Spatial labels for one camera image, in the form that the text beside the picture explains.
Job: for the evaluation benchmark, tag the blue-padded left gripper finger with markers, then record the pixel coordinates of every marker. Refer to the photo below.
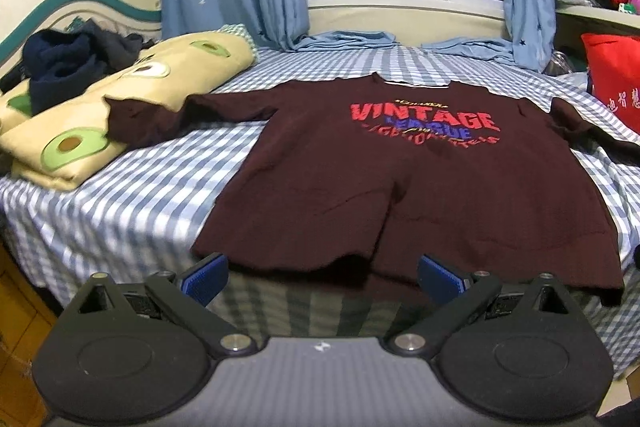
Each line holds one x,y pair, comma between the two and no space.
202,282

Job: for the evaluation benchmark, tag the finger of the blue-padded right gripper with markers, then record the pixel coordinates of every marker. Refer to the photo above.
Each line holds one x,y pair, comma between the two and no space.
445,284

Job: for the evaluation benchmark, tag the maroon vintage print sweatshirt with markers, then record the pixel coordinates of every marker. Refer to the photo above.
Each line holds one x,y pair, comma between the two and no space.
352,181

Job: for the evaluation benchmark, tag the dark navy clothes pile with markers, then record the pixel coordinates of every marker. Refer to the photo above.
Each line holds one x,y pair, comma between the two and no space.
58,66

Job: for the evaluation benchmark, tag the blue checked bed sheet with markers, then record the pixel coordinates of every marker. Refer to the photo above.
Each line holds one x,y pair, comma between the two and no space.
142,213

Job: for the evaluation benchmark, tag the yellow avocado print quilt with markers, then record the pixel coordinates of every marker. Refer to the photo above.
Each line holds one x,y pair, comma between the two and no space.
64,146

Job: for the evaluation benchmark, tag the red bag with white characters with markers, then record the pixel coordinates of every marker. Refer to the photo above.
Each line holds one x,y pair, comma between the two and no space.
614,68

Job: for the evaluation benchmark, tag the teal trimmed headboard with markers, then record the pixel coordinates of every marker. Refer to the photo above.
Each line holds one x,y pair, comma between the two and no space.
67,15

